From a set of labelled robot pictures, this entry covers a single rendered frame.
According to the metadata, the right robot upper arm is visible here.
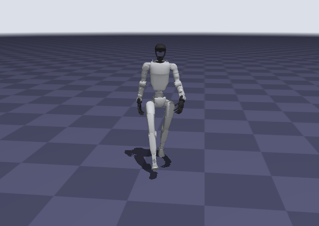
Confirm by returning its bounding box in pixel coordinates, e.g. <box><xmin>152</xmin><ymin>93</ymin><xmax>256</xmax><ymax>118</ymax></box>
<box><xmin>140</xmin><ymin>62</ymin><xmax>151</xmax><ymax>87</ymax></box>

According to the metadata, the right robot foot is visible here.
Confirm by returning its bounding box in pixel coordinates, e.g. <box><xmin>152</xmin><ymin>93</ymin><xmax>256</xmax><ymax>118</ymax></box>
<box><xmin>151</xmin><ymin>163</ymin><xmax>159</xmax><ymax>171</ymax></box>

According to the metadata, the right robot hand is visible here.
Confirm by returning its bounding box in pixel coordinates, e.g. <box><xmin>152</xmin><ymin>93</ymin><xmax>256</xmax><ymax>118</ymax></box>
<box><xmin>137</xmin><ymin>98</ymin><xmax>144</xmax><ymax>115</ymax></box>

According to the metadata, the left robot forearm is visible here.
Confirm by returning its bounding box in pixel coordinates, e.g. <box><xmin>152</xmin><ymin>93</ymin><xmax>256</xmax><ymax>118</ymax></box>
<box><xmin>177</xmin><ymin>83</ymin><xmax>186</xmax><ymax>100</ymax></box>

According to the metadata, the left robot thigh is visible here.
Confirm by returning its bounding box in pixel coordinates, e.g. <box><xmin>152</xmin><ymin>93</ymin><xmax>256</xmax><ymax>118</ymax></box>
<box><xmin>161</xmin><ymin>99</ymin><xmax>175</xmax><ymax>131</ymax></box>

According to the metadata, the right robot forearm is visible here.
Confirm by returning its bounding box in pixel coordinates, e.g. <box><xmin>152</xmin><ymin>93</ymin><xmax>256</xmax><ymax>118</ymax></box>
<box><xmin>137</xmin><ymin>85</ymin><xmax>145</xmax><ymax>101</ymax></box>

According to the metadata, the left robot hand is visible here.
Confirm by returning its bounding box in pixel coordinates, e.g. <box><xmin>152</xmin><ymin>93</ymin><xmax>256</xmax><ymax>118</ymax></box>
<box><xmin>174</xmin><ymin>95</ymin><xmax>185</xmax><ymax>114</ymax></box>

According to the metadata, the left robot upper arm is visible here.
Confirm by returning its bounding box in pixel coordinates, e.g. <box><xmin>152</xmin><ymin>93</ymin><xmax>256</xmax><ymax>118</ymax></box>
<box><xmin>169</xmin><ymin>63</ymin><xmax>181</xmax><ymax>88</ymax></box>

